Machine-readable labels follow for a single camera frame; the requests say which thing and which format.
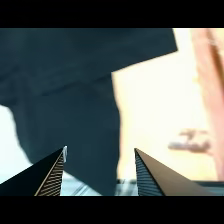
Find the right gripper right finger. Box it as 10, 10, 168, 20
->
133, 147, 215, 197

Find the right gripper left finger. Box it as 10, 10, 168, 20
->
0, 145, 69, 197

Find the black T-shirt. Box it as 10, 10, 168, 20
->
0, 27, 179, 197

